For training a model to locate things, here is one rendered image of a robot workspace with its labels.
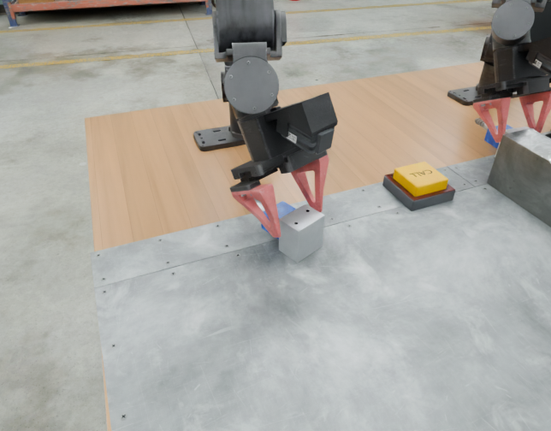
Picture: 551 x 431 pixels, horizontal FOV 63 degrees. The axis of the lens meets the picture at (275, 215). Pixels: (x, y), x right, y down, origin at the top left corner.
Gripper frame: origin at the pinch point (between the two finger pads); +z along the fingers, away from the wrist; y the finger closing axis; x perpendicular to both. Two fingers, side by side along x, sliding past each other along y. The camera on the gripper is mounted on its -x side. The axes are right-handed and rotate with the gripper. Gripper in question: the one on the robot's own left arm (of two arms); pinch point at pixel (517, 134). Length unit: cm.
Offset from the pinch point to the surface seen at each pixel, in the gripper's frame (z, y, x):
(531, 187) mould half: 7.4, -8.7, -11.2
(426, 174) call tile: 3.4, -21.3, -3.9
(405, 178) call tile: 3.5, -24.9, -3.6
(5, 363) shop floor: 49, -117, 85
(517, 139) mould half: 0.2, -8.6, -8.9
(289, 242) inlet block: 8.1, -46.7, -10.3
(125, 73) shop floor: -76, -68, 307
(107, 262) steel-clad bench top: 7, -70, -3
